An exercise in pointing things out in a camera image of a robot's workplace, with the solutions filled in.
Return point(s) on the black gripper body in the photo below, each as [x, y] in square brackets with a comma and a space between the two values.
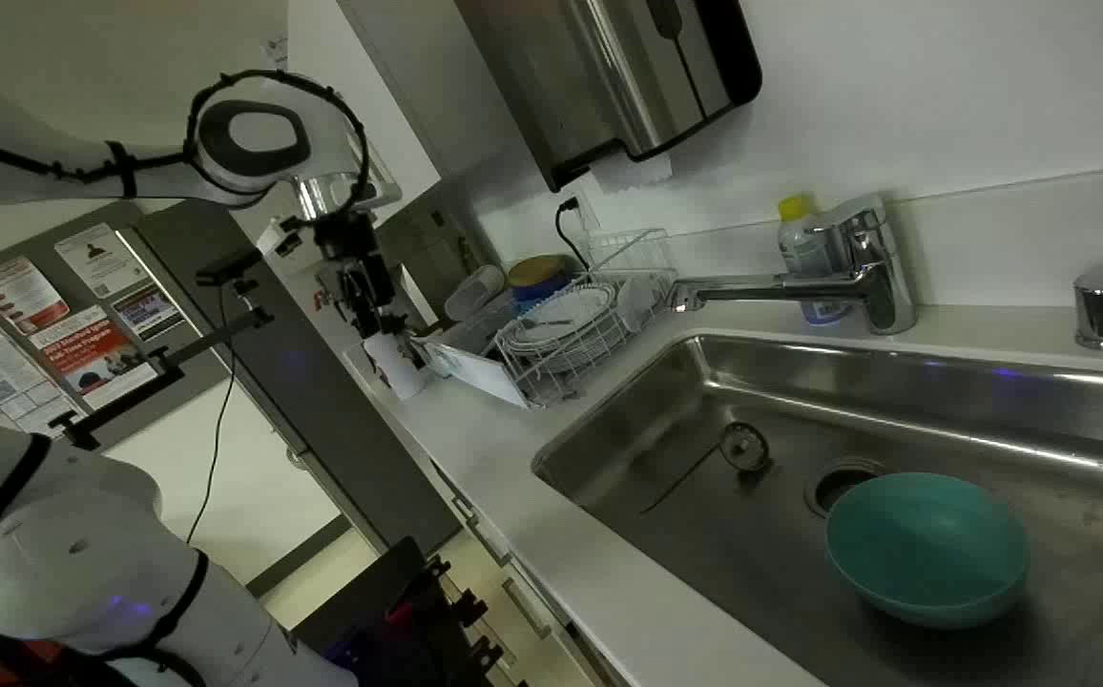
[355, 267]

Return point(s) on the teal bowl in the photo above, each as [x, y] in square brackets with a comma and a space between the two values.
[927, 546]

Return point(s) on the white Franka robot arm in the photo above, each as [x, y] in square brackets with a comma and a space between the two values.
[67, 559]

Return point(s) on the white plate patterned rim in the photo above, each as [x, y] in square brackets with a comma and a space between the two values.
[572, 317]

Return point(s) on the large clear plastic container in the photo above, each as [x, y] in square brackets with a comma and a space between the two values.
[474, 295]

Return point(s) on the dark grey panel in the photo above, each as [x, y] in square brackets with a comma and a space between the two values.
[321, 420]

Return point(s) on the white dish rack tray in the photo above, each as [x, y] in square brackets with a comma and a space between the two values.
[480, 377]

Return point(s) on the blue canister yellow lid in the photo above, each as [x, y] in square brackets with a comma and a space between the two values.
[540, 272]

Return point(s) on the red white poster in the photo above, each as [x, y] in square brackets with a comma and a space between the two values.
[89, 353]

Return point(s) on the stainless paper towel dispenser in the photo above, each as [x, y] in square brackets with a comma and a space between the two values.
[600, 79]

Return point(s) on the black sink stopper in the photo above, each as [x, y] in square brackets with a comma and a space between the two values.
[747, 447]

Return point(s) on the bottles behind sink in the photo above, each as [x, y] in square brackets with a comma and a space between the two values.
[803, 233]

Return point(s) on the stainless steel sink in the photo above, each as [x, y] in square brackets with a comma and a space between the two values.
[752, 559]

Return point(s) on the chrome sink faucet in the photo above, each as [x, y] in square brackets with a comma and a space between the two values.
[859, 267]

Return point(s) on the black camera stand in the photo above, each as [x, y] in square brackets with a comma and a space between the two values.
[151, 377]

